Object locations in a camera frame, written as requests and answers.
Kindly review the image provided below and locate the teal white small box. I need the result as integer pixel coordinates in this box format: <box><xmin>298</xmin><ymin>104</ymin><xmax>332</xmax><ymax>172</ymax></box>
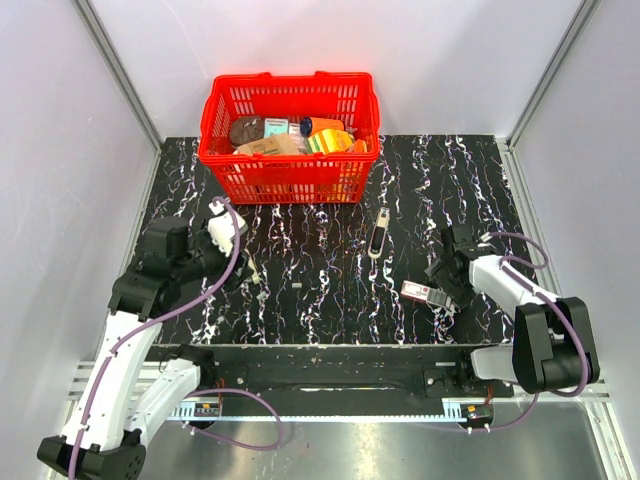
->
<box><xmin>264</xmin><ymin>117</ymin><xmax>289</xmax><ymax>138</ymax></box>

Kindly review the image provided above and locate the grey staple strip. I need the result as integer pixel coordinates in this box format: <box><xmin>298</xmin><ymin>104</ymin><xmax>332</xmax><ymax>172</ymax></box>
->
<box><xmin>426</xmin><ymin>288</ymin><xmax>454</xmax><ymax>309</ymax></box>

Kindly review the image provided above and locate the yellow green snack pack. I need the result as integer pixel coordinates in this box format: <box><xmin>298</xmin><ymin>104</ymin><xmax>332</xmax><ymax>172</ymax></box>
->
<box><xmin>307</xmin><ymin>129</ymin><xmax>355</xmax><ymax>154</ymax></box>

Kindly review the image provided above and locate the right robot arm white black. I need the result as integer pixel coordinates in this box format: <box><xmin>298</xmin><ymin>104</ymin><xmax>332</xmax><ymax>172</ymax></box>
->
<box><xmin>425</xmin><ymin>225</ymin><xmax>601</xmax><ymax>397</ymax></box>

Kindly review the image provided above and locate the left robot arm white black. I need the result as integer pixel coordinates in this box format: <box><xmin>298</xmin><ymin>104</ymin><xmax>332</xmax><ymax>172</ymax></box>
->
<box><xmin>37</xmin><ymin>204</ymin><xmax>254</xmax><ymax>479</ymax></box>

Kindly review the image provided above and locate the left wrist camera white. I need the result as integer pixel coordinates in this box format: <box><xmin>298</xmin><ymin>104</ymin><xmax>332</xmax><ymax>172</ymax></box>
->
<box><xmin>206</xmin><ymin>200</ymin><xmax>248</xmax><ymax>257</ymax></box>

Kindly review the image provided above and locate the red white staple box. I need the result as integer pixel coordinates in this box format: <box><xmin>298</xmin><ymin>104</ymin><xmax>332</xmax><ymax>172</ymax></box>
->
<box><xmin>400</xmin><ymin>280</ymin><xmax>430</xmax><ymax>303</ymax></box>

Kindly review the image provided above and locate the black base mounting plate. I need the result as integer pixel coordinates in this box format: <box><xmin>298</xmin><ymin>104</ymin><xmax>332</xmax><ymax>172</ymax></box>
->
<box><xmin>204</xmin><ymin>345</ymin><xmax>514</xmax><ymax>400</ymax></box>

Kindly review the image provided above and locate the beige staple remover tool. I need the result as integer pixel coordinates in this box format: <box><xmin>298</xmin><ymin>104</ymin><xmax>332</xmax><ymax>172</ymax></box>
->
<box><xmin>368</xmin><ymin>207</ymin><xmax>390</xmax><ymax>259</ymax></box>

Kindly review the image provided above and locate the brown cardboard box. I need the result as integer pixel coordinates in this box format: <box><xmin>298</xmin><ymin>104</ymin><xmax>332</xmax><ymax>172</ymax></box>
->
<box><xmin>237</xmin><ymin>134</ymin><xmax>299</xmax><ymax>156</ymax></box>

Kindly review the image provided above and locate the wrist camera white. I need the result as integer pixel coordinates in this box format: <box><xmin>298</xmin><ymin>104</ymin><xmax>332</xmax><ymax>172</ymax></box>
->
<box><xmin>477</xmin><ymin>233</ymin><xmax>498</xmax><ymax>254</ymax></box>
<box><xmin>206</xmin><ymin>200</ymin><xmax>248</xmax><ymax>257</ymax></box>

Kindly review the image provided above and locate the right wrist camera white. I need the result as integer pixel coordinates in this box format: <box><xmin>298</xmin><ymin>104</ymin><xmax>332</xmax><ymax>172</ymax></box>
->
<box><xmin>477</xmin><ymin>233</ymin><xmax>498</xmax><ymax>254</ymax></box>

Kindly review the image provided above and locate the aluminium frame rail front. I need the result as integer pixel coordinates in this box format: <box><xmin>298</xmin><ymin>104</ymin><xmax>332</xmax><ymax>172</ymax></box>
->
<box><xmin>67</xmin><ymin>360</ymin><xmax>613</xmax><ymax>424</ymax></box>

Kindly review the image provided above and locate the red plastic shopping basket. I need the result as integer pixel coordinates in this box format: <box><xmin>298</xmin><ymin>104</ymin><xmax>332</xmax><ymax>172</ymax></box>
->
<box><xmin>198</xmin><ymin>72</ymin><xmax>380</xmax><ymax>204</ymax></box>

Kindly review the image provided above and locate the orange bottle blue cap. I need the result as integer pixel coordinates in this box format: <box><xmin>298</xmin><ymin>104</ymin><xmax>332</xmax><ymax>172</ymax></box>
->
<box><xmin>299</xmin><ymin>116</ymin><xmax>345</xmax><ymax>137</ymax></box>

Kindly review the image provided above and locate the brown round cookie pack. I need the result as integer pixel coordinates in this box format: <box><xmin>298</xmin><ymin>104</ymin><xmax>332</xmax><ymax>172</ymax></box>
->
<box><xmin>229</xmin><ymin>115</ymin><xmax>265</xmax><ymax>146</ymax></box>

